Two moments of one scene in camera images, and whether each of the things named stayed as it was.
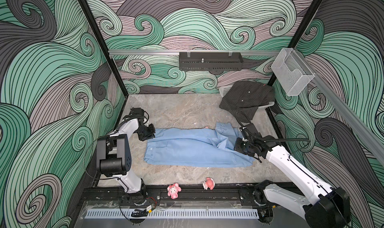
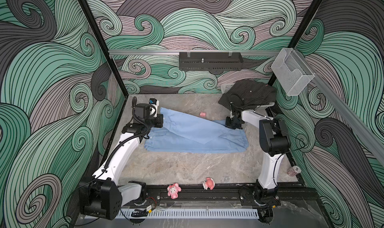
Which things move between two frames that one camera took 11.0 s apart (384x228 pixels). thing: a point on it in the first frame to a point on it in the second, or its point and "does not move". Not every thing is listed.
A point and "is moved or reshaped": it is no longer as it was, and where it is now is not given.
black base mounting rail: [235, 196] does not move
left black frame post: [99, 39] does not move
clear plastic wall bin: [292, 73] does not move
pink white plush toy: [209, 183] does not move
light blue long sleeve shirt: [197, 146] is moved or reshaped
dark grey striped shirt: [243, 99] does not move
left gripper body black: [145, 132] to [156, 122]
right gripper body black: [244, 147] to [231, 123]
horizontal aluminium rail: [194, 53] does not move
